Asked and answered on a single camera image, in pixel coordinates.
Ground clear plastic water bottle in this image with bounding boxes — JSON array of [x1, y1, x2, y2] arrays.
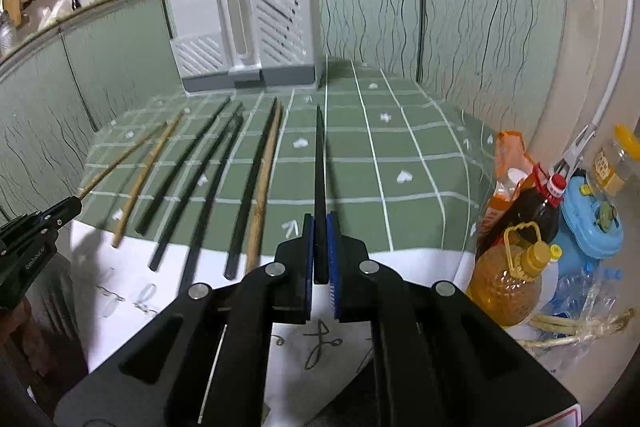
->
[[542, 264, 626, 323]]

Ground bagged green onions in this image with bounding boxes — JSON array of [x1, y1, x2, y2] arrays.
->
[[520, 309, 636, 350]]

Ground dark sauce bottle red cap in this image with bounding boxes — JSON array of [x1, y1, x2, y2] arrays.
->
[[476, 163, 569, 258]]

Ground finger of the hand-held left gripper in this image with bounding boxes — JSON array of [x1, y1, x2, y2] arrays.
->
[[0, 224, 60, 258], [0, 197, 84, 238]]

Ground orange snack bag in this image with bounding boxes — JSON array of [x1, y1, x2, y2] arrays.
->
[[482, 131, 537, 230]]

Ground green checked tablecloth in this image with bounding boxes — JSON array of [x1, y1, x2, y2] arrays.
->
[[70, 57, 501, 258]]

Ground white and grey utensil holder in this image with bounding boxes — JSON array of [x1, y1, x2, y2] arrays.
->
[[167, 0, 321, 95]]

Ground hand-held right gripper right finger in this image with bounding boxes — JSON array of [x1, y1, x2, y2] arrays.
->
[[325, 213, 583, 427]]

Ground blue plastic container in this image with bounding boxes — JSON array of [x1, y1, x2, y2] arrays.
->
[[559, 176, 624, 280]]

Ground clear plastic clip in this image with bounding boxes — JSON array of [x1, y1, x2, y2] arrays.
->
[[551, 126, 597, 180]]

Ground yellow-lid glass jar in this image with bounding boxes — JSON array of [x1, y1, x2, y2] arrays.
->
[[591, 124, 640, 198]]

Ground yellow cooking oil bottle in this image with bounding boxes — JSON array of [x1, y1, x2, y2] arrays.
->
[[467, 222, 562, 328]]

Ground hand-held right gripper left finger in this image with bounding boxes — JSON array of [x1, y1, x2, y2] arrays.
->
[[52, 213, 316, 427]]

